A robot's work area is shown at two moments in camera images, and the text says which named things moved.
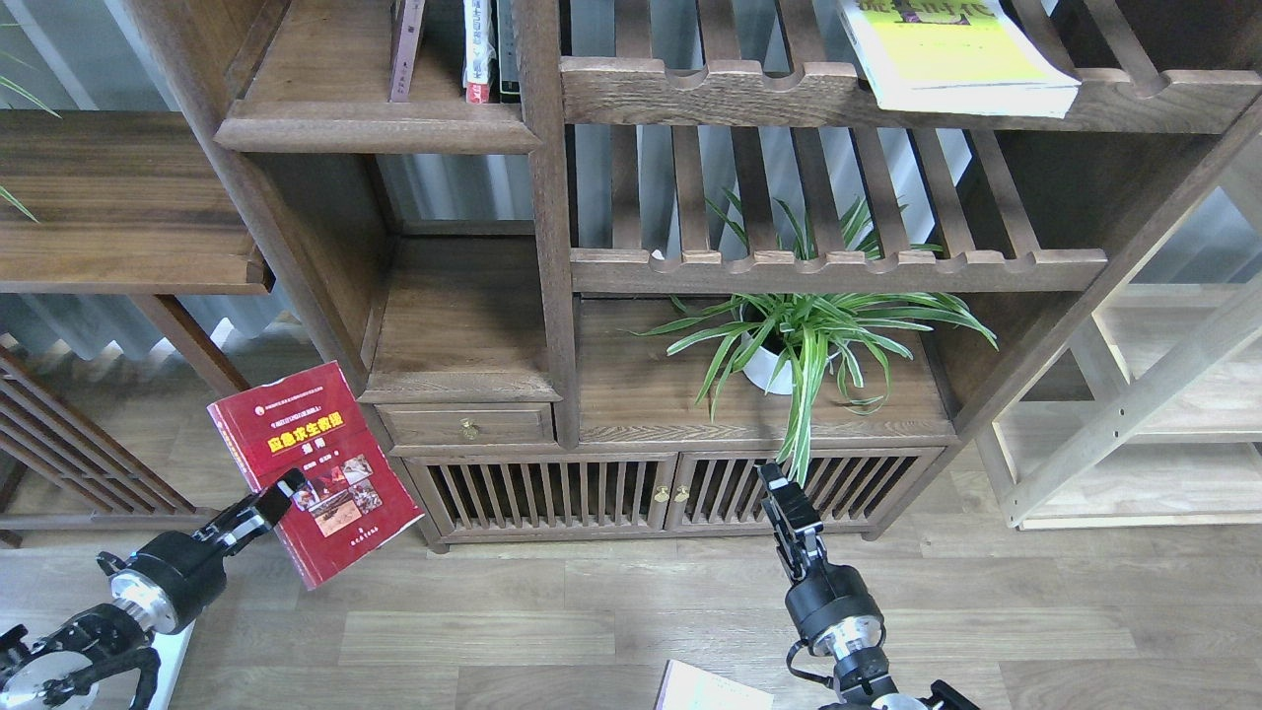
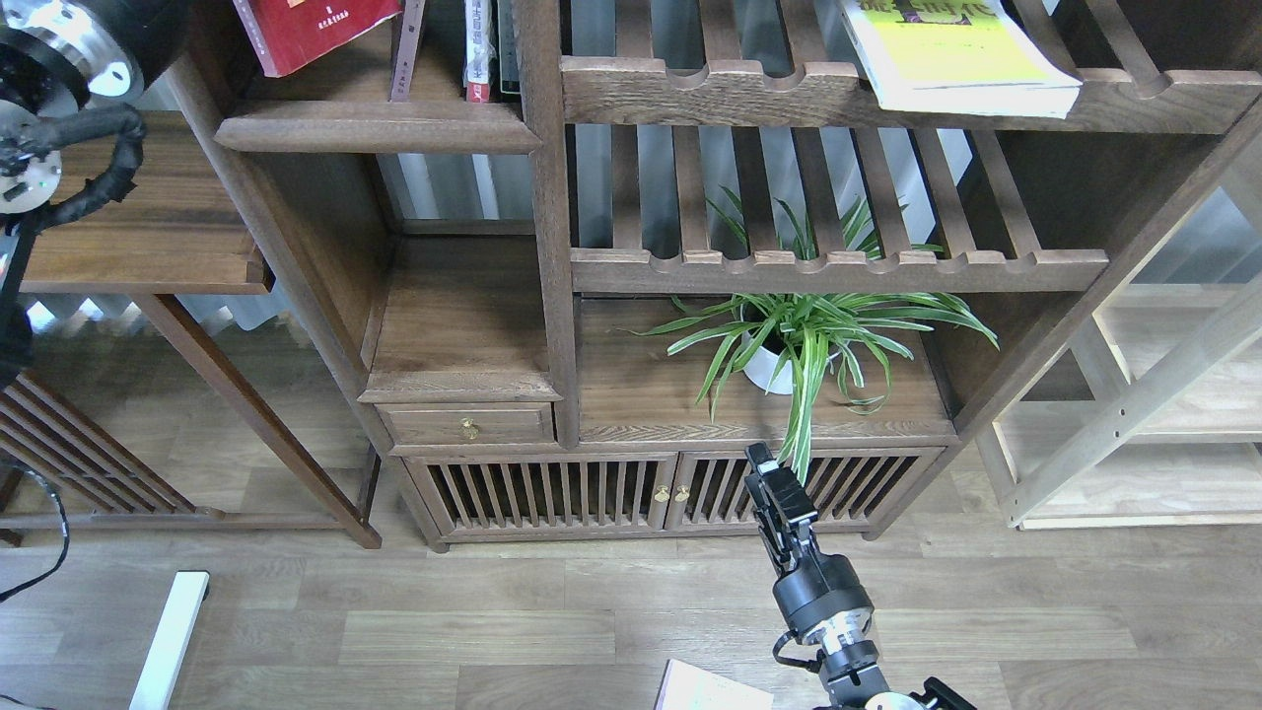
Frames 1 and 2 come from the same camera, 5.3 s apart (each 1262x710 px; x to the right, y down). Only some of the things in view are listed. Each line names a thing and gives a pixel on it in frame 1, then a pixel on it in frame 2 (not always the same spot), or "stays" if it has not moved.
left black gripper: (171, 580) -> (148, 29)
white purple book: (685, 687) stays
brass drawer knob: (468, 428) stays
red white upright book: (478, 50) stays
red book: (354, 502) -> (288, 32)
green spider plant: (781, 338) stays
